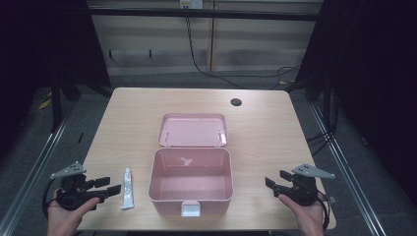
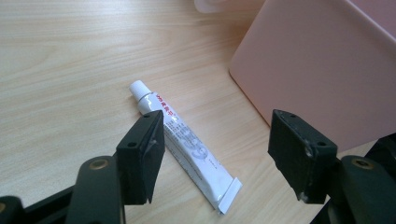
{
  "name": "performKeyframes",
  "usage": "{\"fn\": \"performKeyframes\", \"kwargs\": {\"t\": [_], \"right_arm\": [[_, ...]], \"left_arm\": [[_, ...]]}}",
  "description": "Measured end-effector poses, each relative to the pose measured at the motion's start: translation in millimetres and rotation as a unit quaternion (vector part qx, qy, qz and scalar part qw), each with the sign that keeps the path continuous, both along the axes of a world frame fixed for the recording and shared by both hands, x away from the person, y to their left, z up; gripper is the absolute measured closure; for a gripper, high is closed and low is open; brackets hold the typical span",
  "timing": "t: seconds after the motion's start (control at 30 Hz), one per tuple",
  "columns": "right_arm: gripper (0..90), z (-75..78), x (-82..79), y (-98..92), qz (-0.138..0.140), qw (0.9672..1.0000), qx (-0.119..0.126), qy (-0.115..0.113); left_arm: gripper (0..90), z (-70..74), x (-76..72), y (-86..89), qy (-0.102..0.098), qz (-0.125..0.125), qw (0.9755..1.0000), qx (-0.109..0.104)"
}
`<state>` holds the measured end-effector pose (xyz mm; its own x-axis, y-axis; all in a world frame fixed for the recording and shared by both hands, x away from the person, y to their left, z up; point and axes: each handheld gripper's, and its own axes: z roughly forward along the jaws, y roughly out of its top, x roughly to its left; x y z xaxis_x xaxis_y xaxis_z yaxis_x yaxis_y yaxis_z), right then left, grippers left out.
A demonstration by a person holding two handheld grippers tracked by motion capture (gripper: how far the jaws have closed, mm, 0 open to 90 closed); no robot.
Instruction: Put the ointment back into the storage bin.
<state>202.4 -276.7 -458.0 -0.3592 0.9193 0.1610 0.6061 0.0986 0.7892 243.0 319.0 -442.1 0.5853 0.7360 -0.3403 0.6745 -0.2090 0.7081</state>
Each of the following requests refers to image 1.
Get person's left hand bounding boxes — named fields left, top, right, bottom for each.
left=46, top=196, right=101, bottom=236

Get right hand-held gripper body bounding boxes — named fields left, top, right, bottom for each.
left=278, top=163, right=336, bottom=207

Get person's right hand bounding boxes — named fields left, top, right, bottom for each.
left=277, top=193, right=326, bottom=236

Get yellow floor marker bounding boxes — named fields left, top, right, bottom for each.
left=37, top=92, right=53, bottom=110

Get white ointment tube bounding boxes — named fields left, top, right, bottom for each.
left=120, top=167, right=136, bottom=210

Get black wall cable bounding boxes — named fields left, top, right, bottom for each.
left=185, top=16, right=303, bottom=90

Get pink storage box with lid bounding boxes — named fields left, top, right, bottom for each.
left=148, top=112, right=235, bottom=218

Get black metal stand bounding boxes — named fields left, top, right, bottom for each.
left=49, top=73, right=64, bottom=133

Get dark curtain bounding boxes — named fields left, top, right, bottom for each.
left=0, top=0, right=112, bottom=158
left=294, top=0, right=417, bottom=200

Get white wall socket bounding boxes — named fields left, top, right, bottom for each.
left=179, top=0, right=204, bottom=10

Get black horizontal bar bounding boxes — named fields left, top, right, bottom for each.
left=88, top=7, right=325, bottom=22

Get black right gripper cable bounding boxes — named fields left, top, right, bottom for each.
left=317, top=191, right=331, bottom=232

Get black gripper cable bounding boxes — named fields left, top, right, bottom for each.
left=41, top=178, right=57, bottom=218
left=317, top=191, right=331, bottom=232

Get black floor cables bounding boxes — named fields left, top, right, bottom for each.
left=306, top=129, right=337, bottom=157

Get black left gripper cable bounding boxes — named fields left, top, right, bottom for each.
left=41, top=178, right=57, bottom=218

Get metal floor rail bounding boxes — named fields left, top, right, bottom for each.
left=0, top=104, right=79, bottom=236
left=309, top=102, right=388, bottom=236

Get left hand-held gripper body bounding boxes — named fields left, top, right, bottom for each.
left=49, top=160, right=101, bottom=211

